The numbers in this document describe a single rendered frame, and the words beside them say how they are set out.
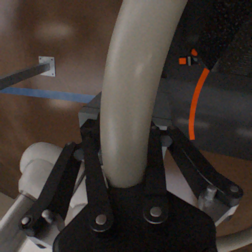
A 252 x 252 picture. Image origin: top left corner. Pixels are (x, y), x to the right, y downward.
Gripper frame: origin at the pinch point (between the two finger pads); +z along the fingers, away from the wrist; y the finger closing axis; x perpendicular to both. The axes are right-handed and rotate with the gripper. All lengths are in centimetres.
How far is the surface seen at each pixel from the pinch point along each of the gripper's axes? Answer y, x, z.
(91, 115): -12.1, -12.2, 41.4
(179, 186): 62, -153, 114
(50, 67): -65, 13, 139
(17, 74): -77, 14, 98
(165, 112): 20, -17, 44
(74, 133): -60, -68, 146
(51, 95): -74, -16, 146
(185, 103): 58, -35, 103
